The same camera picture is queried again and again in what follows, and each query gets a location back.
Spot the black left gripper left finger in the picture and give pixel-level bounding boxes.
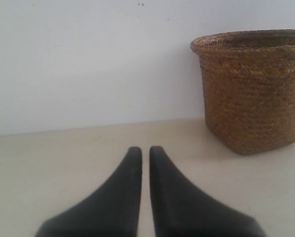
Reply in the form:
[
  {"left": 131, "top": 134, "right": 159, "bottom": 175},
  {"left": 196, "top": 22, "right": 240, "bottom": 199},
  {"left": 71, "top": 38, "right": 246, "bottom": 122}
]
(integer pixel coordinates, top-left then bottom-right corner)
[{"left": 36, "top": 147, "right": 142, "bottom": 237}]

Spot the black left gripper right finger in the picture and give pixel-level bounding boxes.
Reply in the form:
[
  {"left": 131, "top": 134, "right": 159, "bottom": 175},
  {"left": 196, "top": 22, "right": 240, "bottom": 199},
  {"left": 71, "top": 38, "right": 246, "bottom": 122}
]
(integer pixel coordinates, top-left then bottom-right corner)
[{"left": 149, "top": 146, "right": 261, "bottom": 237}]

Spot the brown woven wicker basket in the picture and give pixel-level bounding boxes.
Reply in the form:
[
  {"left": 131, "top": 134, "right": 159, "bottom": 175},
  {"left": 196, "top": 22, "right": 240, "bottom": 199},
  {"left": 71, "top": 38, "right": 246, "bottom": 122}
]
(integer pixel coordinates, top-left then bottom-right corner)
[{"left": 190, "top": 29, "right": 295, "bottom": 154}]

